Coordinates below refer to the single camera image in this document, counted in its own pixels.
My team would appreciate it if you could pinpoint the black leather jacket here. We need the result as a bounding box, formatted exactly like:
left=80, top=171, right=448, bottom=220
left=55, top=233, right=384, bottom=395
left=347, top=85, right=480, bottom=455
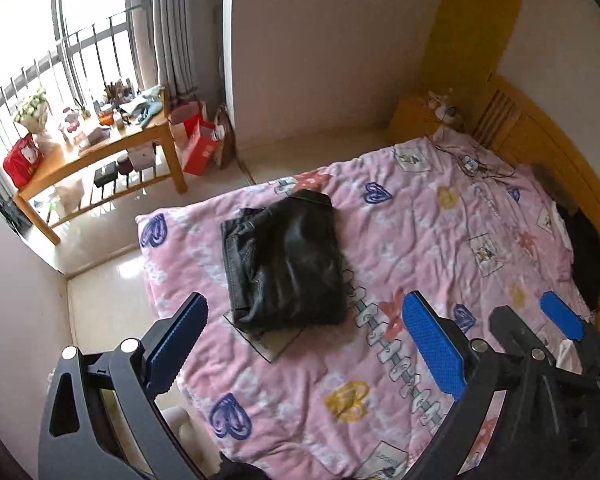
left=221, top=190, right=347, bottom=333

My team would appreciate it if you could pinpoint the black garment near headboard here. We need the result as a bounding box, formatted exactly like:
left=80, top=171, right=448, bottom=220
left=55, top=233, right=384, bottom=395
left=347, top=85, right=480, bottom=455
left=557, top=205, right=600, bottom=312

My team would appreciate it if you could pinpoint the pink patterned bed blanket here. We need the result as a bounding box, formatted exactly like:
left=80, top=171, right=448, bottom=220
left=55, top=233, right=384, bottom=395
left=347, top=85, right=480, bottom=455
left=137, top=128, right=588, bottom=479

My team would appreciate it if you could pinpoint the wooden bed headboard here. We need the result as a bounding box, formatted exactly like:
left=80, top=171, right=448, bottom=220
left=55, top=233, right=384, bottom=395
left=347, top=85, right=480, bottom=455
left=469, top=75, right=600, bottom=330

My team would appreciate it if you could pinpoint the plush toy on nightstand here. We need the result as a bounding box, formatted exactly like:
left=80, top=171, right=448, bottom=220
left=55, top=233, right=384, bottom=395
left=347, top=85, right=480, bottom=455
left=427, top=88, right=463, bottom=126

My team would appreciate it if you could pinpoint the black box under table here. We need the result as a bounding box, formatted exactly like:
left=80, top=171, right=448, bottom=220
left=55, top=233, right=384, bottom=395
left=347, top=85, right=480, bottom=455
left=93, top=162, right=118, bottom=188

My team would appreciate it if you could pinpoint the wooden nightstand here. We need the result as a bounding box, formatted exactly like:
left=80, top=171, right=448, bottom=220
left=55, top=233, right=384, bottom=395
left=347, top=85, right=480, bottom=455
left=387, top=92, right=465, bottom=144

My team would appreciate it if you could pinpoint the wooden side table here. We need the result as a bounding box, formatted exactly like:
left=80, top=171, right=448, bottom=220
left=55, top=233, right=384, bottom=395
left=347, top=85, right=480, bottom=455
left=14, top=108, right=188, bottom=245

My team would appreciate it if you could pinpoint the red bag on table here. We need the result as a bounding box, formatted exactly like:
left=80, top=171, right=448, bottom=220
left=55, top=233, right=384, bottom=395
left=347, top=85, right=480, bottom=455
left=3, top=132, right=43, bottom=190

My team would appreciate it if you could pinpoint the white box under table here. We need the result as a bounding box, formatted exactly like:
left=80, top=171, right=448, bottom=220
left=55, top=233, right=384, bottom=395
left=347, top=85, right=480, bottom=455
left=126, top=142, right=156, bottom=171

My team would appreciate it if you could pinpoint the red gift bag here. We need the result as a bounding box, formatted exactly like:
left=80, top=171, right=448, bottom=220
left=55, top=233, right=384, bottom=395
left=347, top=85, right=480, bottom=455
left=169, top=101, right=221, bottom=177

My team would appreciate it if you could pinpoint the brown paper bag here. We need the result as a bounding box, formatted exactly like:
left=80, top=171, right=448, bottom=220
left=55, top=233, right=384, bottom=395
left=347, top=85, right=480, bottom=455
left=213, top=105, right=236, bottom=170

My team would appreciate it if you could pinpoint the white flower bouquet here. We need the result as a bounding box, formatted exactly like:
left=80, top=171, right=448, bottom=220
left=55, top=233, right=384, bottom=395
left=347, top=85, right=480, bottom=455
left=12, top=86, right=59, bottom=156

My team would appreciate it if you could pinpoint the teal cloth on table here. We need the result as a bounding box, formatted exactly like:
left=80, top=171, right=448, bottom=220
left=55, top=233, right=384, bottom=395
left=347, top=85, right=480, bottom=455
left=121, top=84, right=163, bottom=129

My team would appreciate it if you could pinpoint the balcony window railing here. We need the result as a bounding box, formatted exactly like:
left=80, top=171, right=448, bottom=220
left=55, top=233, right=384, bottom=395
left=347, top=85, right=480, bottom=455
left=0, top=0, right=154, bottom=162

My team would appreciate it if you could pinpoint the grey curtain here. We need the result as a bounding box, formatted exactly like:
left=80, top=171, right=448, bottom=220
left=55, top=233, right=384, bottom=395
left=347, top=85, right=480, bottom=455
left=151, top=0, right=198, bottom=103

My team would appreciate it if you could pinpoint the black charging cable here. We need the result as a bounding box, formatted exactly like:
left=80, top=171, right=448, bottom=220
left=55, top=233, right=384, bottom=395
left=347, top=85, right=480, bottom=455
left=431, top=134, right=516, bottom=181

